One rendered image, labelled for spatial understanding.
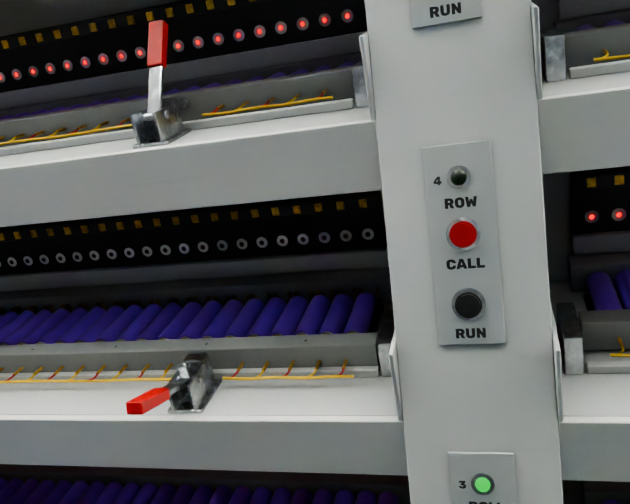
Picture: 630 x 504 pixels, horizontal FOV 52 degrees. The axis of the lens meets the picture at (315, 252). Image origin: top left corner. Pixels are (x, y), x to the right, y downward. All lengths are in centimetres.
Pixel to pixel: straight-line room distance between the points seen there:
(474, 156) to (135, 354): 31
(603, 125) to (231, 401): 31
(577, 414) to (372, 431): 13
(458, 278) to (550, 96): 12
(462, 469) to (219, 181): 24
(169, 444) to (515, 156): 31
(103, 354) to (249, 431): 15
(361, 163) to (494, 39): 11
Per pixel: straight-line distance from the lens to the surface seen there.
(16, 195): 53
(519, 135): 40
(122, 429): 51
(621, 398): 45
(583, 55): 48
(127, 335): 59
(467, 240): 39
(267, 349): 49
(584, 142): 41
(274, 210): 59
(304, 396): 47
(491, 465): 44
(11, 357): 62
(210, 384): 51
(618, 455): 45
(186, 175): 45
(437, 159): 40
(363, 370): 48
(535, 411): 42
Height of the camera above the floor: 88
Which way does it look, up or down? 6 degrees down
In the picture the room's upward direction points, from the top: 6 degrees counter-clockwise
